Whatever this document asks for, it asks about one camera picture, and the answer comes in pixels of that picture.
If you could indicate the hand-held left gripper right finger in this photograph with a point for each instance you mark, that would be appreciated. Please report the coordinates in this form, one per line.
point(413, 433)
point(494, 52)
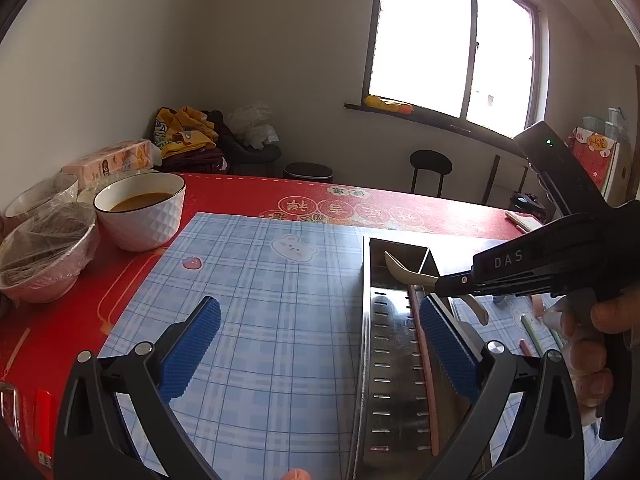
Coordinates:
point(447, 350)

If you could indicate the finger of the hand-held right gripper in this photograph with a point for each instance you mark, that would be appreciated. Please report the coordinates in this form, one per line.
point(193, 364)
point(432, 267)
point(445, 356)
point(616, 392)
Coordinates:
point(455, 282)

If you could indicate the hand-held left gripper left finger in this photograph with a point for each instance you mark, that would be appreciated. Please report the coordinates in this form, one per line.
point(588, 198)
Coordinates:
point(192, 345)

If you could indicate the pink chopstick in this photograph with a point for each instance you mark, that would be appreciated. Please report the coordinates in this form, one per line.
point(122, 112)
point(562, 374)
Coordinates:
point(526, 347)
point(427, 370)

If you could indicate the blue spoon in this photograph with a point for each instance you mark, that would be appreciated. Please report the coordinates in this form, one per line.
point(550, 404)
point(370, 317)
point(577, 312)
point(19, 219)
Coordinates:
point(499, 298)

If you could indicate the stainless steel utensil holder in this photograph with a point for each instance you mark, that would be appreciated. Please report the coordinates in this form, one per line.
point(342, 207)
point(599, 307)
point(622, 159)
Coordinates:
point(395, 360)

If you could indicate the light green spoon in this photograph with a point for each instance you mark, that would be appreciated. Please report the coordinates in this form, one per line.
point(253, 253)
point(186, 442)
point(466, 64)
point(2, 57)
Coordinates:
point(400, 267)

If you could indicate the green chopstick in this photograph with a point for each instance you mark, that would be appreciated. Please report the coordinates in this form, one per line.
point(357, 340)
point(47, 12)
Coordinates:
point(535, 332)

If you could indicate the person's right hand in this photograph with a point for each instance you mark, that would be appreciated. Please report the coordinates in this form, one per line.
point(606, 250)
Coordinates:
point(592, 355)

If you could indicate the white pen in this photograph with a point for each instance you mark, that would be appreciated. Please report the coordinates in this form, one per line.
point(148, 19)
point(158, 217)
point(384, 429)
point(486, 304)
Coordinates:
point(520, 227)

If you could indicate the cream notebook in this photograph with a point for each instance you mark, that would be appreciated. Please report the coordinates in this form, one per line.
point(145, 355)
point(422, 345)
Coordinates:
point(520, 220)

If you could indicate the black appliance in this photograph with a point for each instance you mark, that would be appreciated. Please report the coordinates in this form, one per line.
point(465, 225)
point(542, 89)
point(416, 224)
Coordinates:
point(527, 201)

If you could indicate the blue plaid table mat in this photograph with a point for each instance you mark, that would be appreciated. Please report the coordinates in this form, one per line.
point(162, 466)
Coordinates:
point(275, 335)

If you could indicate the red printed bag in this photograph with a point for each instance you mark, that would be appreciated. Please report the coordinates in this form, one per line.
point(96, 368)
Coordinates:
point(595, 160)

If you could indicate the black round stool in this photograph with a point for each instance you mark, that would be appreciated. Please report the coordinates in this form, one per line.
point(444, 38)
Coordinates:
point(431, 162)

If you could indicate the white textured bowl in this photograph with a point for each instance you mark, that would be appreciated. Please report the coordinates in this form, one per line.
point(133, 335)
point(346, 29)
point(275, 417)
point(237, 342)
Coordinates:
point(140, 222)

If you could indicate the dark window sill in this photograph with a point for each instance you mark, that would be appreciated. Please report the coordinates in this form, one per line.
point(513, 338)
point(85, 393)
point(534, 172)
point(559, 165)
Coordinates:
point(450, 125)

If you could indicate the red snack packet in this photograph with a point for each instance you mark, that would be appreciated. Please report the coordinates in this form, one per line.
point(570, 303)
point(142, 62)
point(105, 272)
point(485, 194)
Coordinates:
point(42, 410)

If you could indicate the pink bowl with plastic wrap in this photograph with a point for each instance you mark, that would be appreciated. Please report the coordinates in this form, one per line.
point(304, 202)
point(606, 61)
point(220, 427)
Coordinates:
point(45, 260)

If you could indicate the dark red cloth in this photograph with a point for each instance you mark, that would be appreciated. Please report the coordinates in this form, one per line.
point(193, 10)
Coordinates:
point(195, 162)

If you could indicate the black trash can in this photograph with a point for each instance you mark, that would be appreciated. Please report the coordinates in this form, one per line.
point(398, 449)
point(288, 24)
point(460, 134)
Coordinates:
point(309, 171)

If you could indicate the yellow toy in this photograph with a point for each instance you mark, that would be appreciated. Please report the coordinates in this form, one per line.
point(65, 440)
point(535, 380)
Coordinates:
point(387, 105)

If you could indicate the dark chair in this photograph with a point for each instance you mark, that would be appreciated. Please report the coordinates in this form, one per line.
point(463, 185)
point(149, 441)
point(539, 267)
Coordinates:
point(255, 157)

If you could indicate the orange tissue pack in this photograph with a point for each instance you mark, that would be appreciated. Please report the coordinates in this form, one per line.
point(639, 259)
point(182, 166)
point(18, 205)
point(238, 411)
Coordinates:
point(115, 157)

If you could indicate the yellow snack bags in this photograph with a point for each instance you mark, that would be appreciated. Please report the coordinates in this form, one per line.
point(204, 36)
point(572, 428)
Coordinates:
point(187, 130)

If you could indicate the white bowl with plastic wrap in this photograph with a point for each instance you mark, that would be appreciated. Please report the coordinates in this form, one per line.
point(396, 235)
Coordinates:
point(35, 197)

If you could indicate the clear plastic bag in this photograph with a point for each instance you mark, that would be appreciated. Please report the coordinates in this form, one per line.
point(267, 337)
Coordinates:
point(252, 122)

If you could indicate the window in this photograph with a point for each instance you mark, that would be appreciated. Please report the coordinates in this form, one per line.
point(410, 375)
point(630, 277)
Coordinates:
point(425, 35)

